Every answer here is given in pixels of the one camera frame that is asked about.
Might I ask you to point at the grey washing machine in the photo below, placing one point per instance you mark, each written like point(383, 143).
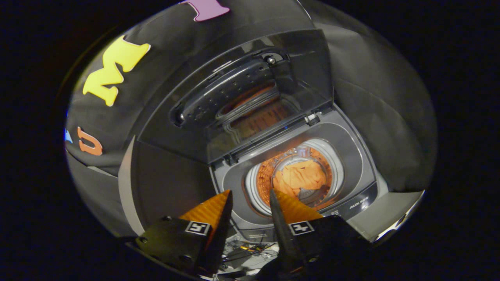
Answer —
point(351, 156)

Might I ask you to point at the black backdrop cloth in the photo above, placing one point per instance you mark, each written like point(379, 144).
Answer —
point(375, 117)

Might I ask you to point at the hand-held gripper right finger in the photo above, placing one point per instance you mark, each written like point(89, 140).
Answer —
point(283, 234)

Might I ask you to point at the grey cabinet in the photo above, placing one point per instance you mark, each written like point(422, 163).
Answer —
point(168, 183)

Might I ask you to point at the dark washing machine lid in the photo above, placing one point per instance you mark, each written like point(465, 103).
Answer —
point(175, 132)

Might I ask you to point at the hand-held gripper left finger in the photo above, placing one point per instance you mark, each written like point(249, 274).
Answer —
point(218, 238)

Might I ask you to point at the orange polo shirt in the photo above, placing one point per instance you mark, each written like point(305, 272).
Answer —
point(302, 175)

